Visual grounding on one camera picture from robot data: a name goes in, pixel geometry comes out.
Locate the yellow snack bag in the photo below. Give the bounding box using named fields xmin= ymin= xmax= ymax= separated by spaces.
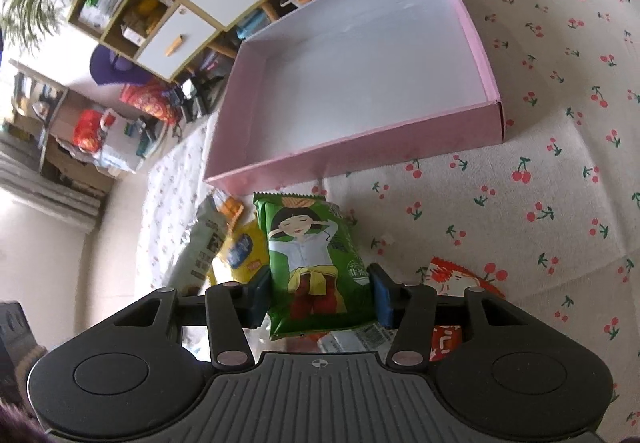
xmin=207 ymin=219 xmax=269 ymax=286

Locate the red white snack bag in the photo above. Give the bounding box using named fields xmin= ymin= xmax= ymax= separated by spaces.
xmin=418 ymin=257 xmax=509 ymax=362

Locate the purple cap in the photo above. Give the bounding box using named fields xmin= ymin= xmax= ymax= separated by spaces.
xmin=89 ymin=44 xmax=152 ymax=86

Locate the pink shallow cardboard box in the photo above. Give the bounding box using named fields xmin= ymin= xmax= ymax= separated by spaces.
xmin=204 ymin=0 xmax=504 ymax=195

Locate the grey white snack bag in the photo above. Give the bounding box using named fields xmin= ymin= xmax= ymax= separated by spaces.
xmin=163 ymin=195 xmax=228 ymax=296

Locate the red orange patterned bag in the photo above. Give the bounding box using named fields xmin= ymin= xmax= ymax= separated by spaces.
xmin=119 ymin=78 xmax=180 ymax=125

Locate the green snack bag with girl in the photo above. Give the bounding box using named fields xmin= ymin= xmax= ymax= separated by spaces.
xmin=253 ymin=193 xmax=375 ymax=339

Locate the small orange snack packet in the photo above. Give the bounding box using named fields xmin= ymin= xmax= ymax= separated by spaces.
xmin=212 ymin=189 xmax=244 ymax=231

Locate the cherry print floor cloth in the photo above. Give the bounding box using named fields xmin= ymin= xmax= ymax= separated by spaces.
xmin=134 ymin=0 xmax=640 ymax=443

